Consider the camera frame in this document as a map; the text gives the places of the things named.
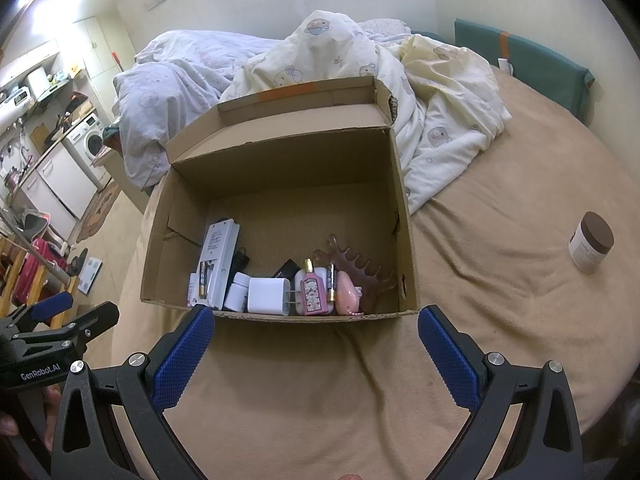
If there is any white battery charger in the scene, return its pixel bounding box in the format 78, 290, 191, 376
197, 218, 241, 311

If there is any black shoe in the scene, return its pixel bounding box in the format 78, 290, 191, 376
65, 247, 88, 278

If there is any white earbuds case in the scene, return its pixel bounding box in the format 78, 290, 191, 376
293, 267, 331, 313

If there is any white washing machine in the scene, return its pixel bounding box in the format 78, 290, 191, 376
62, 112, 108, 183

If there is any green headboard cushion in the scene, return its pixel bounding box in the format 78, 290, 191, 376
454, 18, 596, 123

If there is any pink perfume bottle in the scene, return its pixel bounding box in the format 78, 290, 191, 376
300, 258, 330, 317

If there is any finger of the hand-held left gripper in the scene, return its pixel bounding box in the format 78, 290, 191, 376
15, 301, 121, 361
0, 291, 75, 333

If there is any white bathroom scale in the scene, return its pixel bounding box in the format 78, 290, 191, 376
75, 257, 103, 295

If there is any white kitchen appliance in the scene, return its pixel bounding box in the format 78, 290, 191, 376
27, 67, 51, 101

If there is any white kitchen cabinet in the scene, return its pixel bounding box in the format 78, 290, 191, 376
15, 145, 98, 233

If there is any red bag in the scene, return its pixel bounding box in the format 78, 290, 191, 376
12, 237, 68, 306

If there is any grey chair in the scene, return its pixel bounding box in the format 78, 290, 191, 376
17, 212, 51, 241

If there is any cardboard box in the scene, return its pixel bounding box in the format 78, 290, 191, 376
140, 76, 420, 322

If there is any white printed duvet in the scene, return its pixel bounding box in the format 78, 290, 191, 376
112, 9, 513, 216

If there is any white charger plug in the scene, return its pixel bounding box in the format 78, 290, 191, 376
246, 276, 296, 316

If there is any white jar with brown lid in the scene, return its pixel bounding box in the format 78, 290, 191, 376
568, 211, 615, 274

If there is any pink heart-shaped case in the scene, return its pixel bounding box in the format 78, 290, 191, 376
335, 270, 362, 317

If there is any person's left hand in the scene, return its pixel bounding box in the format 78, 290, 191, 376
0, 385, 63, 453

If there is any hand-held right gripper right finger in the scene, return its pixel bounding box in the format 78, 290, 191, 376
417, 305, 586, 480

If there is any brown floor rug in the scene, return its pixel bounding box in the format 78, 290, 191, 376
75, 182, 121, 243

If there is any white wardrobe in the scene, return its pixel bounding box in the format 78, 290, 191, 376
75, 15, 123, 81

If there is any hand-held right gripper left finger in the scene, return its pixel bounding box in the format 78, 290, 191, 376
50, 305, 217, 480

